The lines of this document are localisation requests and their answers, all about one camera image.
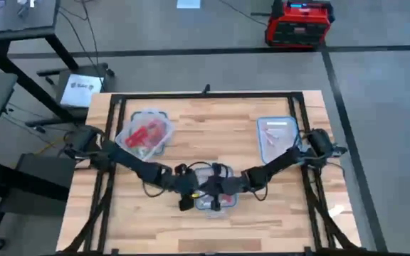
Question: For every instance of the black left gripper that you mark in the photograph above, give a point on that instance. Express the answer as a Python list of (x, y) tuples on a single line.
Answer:
[(183, 185)]

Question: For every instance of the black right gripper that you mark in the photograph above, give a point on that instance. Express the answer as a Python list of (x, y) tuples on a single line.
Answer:
[(228, 185)]

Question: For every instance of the clear container with blue rim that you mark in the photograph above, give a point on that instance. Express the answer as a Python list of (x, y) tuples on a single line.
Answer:
[(201, 170)]

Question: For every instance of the green candy pack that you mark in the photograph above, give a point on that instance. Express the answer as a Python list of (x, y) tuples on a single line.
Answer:
[(142, 151)]

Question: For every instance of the red candy pack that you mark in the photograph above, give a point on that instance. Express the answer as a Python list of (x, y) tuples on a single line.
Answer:
[(156, 127), (137, 137)]

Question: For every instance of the medium clear plastic container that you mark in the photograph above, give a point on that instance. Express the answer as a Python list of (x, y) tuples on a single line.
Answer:
[(279, 138)]

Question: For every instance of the large clear plastic container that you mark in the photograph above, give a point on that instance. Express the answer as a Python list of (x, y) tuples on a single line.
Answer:
[(126, 122)]

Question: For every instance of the medium teal-rimmed plastic lid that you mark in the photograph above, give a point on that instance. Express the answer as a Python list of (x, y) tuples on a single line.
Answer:
[(279, 119)]

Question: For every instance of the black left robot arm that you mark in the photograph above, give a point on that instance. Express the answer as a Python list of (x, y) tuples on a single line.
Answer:
[(126, 160)]

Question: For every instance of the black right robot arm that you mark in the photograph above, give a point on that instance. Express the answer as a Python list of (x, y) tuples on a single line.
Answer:
[(283, 160)]

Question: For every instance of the white tape piece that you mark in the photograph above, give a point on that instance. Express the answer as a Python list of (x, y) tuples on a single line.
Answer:
[(337, 210)]

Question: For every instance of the white printed paper sheet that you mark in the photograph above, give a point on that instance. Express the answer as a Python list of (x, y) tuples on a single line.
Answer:
[(81, 90)]

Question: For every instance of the red black power station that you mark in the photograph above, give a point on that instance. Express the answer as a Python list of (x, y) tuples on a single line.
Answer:
[(299, 32)]

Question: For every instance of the white floor paper sheet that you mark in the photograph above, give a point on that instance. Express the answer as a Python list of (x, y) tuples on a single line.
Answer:
[(188, 3)]

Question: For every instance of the dark grey desk mat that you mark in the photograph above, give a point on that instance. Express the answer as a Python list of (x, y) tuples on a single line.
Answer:
[(20, 21)]

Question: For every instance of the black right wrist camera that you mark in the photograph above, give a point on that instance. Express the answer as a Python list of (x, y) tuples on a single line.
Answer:
[(219, 169)]

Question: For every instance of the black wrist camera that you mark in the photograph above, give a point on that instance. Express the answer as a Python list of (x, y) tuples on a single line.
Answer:
[(219, 169), (181, 169)]

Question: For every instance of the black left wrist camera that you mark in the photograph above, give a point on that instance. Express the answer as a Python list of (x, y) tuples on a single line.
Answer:
[(181, 169)]

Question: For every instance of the black metal table frame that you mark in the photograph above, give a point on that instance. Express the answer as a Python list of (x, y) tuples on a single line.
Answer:
[(226, 95)]

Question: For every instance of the small black frame clamp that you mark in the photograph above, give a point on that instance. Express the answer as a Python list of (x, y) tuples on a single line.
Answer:
[(206, 89)]

